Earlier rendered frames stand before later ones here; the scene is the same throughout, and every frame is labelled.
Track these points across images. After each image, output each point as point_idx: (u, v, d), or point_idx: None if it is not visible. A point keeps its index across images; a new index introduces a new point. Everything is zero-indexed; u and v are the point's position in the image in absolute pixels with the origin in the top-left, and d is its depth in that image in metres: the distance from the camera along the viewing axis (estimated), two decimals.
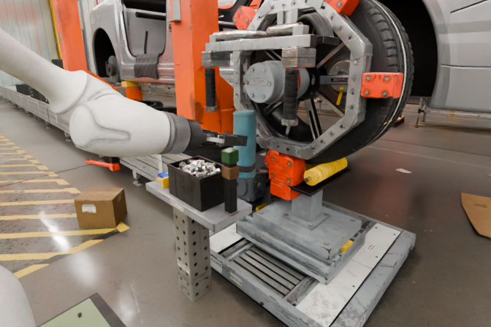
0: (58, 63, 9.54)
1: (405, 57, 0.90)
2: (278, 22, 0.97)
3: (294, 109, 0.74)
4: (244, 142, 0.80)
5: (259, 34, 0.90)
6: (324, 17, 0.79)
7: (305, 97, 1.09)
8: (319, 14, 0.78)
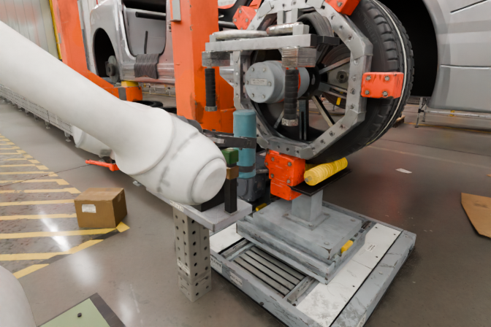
0: None
1: (404, 86, 0.92)
2: (278, 22, 0.96)
3: (294, 109, 0.74)
4: (253, 144, 0.77)
5: (259, 33, 0.89)
6: (324, 17, 0.79)
7: (300, 97, 1.11)
8: (319, 14, 0.77)
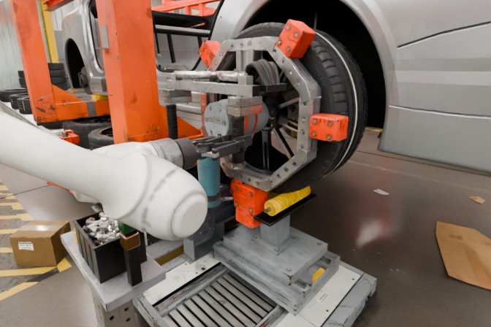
0: (48, 67, 9.41)
1: (356, 123, 0.96)
2: (237, 60, 1.00)
3: (241, 154, 0.78)
4: None
5: (216, 74, 0.93)
6: (272, 64, 0.83)
7: (264, 128, 1.15)
8: (267, 61, 0.81)
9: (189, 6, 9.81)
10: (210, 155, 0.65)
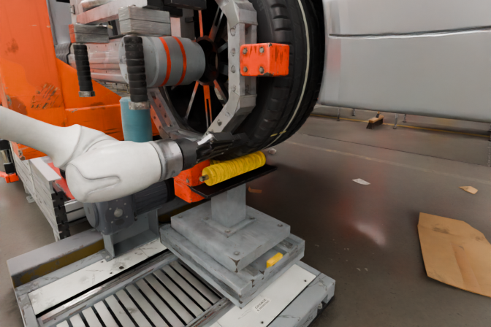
0: None
1: (308, 65, 0.76)
2: None
3: (140, 89, 0.58)
4: (241, 139, 0.81)
5: None
6: None
7: (206, 82, 0.95)
8: None
9: None
10: (206, 138, 0.66)
